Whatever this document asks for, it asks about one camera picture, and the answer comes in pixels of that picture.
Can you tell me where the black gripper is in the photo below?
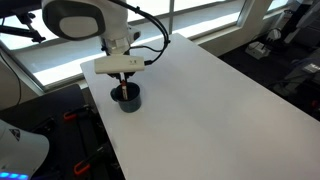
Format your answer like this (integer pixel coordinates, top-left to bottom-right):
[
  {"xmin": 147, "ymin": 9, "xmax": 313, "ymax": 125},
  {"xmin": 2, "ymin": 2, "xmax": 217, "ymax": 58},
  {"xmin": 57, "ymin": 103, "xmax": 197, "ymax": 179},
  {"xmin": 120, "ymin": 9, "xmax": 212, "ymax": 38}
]
[{"xmin": 101, "ymin": 46, "xmax": 135, "ymax": 82}]

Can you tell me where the red marker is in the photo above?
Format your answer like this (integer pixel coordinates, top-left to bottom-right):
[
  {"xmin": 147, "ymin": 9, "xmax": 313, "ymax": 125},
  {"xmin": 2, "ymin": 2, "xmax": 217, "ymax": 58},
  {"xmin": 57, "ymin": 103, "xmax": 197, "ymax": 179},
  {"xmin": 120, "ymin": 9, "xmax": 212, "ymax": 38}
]
[{"xmin": 121, "ymin": 80, "xmax": 128, "ymax": 100}]

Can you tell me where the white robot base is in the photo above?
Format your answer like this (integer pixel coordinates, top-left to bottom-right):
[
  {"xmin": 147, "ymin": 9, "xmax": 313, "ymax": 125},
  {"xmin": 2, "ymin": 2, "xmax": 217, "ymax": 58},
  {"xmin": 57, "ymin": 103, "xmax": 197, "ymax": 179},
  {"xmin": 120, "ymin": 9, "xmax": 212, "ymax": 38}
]
[{"xmin": 0, "ymin": 120, "xmax": 50, "ymax": 180}]

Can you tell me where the dark green mug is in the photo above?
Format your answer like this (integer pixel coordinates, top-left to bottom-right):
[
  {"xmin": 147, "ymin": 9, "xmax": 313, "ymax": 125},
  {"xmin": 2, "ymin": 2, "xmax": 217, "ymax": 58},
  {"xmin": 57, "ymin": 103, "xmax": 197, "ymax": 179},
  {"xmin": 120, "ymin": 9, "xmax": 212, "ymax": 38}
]
[{"xmin": 110, "ymin": 82, "xmax": 141, "ymax": 113}]

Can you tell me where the orange black clamp near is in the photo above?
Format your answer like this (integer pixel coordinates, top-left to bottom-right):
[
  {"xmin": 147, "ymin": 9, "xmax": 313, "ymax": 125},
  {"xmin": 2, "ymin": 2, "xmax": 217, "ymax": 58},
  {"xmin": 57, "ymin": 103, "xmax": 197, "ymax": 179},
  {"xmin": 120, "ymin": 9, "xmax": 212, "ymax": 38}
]
[{"xmin": 63, "ymin": 104, "xmax": 93, "ymax": 121}]

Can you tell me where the orange black clamp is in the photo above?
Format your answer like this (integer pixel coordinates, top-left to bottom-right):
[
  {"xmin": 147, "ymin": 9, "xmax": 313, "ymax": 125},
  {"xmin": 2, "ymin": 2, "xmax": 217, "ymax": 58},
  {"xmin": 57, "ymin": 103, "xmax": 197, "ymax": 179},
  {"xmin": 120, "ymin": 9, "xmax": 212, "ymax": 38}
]
[
  {"xmin": 73, "ymin": 143, "xmax": 110, "ymax": 176},
  {"xmin": 63, "ymin": 104, "xmax": 93, "ymax": 121}
]

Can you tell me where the black pegboard mounting plate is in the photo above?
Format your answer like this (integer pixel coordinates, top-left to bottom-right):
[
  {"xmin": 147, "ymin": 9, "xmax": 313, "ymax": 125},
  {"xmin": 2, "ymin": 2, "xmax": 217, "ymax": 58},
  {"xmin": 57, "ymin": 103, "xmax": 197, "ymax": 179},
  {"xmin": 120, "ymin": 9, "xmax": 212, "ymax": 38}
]
[{"xmin": 29, "ymin": 106, "xmax": 118, "ymax": 180}]

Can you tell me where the orange black clamp far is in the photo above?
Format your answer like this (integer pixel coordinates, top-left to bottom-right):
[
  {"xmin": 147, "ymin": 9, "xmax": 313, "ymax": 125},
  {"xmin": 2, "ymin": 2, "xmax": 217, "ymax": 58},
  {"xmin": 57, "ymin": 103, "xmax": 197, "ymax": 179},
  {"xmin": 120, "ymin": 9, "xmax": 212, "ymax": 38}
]
[{"xmin": 73, "ymin": 143, "xmax": 110, "ymax": 176}]

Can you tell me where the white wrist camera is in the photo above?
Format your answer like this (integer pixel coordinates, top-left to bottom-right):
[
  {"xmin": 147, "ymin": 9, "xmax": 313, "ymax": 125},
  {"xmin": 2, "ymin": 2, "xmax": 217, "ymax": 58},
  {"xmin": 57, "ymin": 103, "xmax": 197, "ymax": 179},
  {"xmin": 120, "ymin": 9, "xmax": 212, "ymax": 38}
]
[{"xmin": 94, "ymin": 55, "xmax": 145, "ymax": 74}]

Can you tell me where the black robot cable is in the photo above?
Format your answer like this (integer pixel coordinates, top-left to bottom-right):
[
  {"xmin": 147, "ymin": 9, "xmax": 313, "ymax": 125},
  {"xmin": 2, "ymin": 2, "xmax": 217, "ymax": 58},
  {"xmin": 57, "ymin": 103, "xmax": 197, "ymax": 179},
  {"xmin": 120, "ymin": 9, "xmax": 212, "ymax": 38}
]
[{"xmin": 109, "ymin": 0, "xmax": 171, "ymax": 66}]

